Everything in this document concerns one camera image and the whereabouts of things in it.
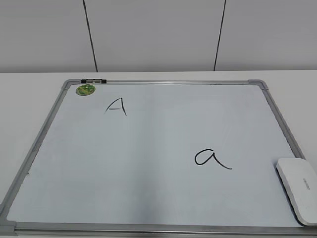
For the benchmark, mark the white board eraser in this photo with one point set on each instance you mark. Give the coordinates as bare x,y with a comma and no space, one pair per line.
300,182

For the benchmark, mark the green round magnet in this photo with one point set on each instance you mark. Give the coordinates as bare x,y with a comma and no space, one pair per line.
85,90

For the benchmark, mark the white board with grey frame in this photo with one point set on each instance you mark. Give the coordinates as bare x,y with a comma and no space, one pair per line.
150,158

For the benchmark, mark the black clip on frame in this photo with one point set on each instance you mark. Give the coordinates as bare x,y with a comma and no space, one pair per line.
93,81

